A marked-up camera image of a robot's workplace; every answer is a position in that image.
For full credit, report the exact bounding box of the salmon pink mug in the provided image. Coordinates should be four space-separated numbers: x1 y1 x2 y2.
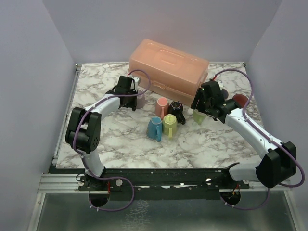
154 97 169 120

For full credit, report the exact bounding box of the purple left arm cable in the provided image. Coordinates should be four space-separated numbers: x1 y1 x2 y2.
72 69 152 180

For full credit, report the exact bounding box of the pink ghost pattern mug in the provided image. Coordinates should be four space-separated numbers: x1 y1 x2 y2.
232 94 248 108

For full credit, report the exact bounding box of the purple mug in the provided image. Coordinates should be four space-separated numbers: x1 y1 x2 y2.
136 89 146 109

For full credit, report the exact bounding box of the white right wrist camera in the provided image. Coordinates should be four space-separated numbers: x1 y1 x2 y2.
213 78 224 90

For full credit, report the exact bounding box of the orange black screwdriver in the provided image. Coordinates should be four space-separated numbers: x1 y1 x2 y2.
194 88 203 109

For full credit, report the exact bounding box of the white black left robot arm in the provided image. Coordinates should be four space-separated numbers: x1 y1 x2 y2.
65 76 140 190

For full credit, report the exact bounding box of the translucent pink plastic toolbox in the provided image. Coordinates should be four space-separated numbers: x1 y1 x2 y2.
128 39 209 106

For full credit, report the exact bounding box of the light green round mug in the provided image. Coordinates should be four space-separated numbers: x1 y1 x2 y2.
192 110 207 125

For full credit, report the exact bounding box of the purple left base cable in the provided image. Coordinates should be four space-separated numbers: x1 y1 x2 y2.
77 174 136 212

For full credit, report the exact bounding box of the black mug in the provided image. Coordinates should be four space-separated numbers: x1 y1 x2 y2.
168 101 186 125

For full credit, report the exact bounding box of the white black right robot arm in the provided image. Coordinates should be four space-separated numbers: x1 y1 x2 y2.
191 81 296 188

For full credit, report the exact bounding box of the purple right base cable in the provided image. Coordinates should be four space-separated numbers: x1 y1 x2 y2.
220 185 270 211

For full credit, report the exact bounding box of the green faceted mug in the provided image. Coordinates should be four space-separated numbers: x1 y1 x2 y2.
162 114 178 139

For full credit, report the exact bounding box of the aluminium table frame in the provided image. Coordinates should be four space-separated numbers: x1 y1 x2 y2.
26 62 301 231

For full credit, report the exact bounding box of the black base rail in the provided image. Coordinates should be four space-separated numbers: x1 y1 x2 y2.
48 163 256 202

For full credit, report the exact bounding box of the iridescent beige mug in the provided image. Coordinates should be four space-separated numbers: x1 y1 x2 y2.
221 89 229 100

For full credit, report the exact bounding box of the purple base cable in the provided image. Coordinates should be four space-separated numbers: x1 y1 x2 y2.
77 174 136 212
220 185 270 211

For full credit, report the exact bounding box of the blue mug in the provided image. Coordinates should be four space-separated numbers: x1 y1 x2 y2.
146 116 162 142

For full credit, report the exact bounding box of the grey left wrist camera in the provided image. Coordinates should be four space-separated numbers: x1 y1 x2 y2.
130 77 141 91

